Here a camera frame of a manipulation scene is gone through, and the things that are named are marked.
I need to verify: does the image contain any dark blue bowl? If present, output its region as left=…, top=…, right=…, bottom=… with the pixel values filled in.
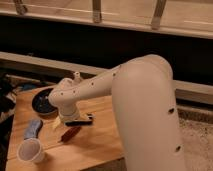
left=32, top=88, right=57, bottom=116

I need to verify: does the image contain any blue cloth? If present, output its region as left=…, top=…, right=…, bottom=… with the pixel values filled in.
left=24, top=119, right=43, bottom=139

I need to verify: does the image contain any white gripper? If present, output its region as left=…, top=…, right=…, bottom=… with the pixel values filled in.
left=59, top=113, right=95, bottom=126

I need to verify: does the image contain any white ceramic cup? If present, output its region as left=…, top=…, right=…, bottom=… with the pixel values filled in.
left=17, top=138, right=45, bottom=163

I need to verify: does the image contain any wooden table board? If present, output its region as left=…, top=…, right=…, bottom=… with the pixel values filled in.
left=6, top=88, right=123, bottom=171

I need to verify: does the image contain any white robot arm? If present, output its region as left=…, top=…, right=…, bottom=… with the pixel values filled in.
left=48, top=54, right=186, bottom=171

